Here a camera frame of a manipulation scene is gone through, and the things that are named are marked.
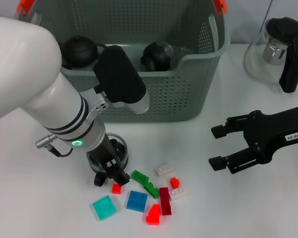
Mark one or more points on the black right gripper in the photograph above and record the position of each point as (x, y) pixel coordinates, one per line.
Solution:
(268, 134)

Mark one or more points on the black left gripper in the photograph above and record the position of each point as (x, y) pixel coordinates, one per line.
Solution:
(103, 153)

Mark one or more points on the glass teacup with black sleeve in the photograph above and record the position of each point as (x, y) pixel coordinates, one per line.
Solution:
(99, 181)
(156, 54)

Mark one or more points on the small red square block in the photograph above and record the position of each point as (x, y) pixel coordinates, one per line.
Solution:
(116, 190)

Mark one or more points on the green long building block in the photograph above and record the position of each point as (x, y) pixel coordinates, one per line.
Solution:
(139, 176)

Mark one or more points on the blue flat square block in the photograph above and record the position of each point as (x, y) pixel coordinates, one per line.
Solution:
(136, 200)

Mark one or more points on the teal flat square block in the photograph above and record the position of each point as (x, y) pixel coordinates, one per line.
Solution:
(104, 207)

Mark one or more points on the white flat building block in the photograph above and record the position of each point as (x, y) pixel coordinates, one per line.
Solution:
(165, 170)
(180, 193)

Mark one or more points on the bright red slope block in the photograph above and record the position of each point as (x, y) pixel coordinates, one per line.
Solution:
(153, 215)

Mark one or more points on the small orange-red building block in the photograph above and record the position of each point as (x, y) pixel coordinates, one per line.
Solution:
(175, 183)

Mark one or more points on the grey-green perforated storage basket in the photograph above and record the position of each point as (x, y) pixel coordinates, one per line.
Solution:
(176, 94)

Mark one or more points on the dark red building brick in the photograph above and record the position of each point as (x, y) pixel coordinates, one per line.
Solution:
(165, 200)

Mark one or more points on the black clay teapot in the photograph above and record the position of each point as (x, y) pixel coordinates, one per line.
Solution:
(77, 49)

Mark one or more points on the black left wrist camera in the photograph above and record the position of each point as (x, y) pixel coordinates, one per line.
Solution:
(119, 74)

